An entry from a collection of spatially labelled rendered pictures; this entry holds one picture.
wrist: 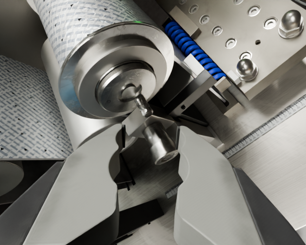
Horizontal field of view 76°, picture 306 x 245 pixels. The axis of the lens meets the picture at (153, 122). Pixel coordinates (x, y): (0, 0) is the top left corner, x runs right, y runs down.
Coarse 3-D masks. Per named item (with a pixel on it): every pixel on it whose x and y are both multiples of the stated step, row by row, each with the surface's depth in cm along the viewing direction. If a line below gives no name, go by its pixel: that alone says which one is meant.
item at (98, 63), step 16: (112, 48) 19; (128, 48) 19; (144, 48) 20; (96, 64) 19; (112, 64) 20; (160, 64) 24; (80, 80) 20; (96, 80) 21; (160, 80) 26; (80, 96) 22; (96, 112) 25; (112, 112) 27; (128, 112) 29
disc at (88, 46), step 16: (96, 32) 18; (112, 32) 18; (128, 32) 19; (144, 32) 20; (160, 32) 21; (80, 48) 18; (96, 48) 19; (160, 48) 23; (64, 64) 19; (80, 64) 20; (64, 80) 20; (64, 96) 22; (80, 112) 25
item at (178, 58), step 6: (132, 0) 40; (138, 6) 43; (144, 12) 45; (144, 18) 31; (150, 18) 45; (156, 24) 49; (174, 48) 37; (174, 54) 27; (180, 54) 37; (174, 60) 27; (180, 60) 28; (186, 66) 29; (192, 72) 31; (210, 90) 40
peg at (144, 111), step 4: (140, 96) 25; (136, 100) 25; (140, 100) 24; (144, 100) 24; (136, 104) 25; (140, 104) 24; (144, 104) 24; (148, 104) 24; (140, 108) 24; (144, 108) 24; (148, 108) 24; (144, 112) 24; (148, 112) 24; (152, 112) 24; (144, 116) 24; (148, 116) 24
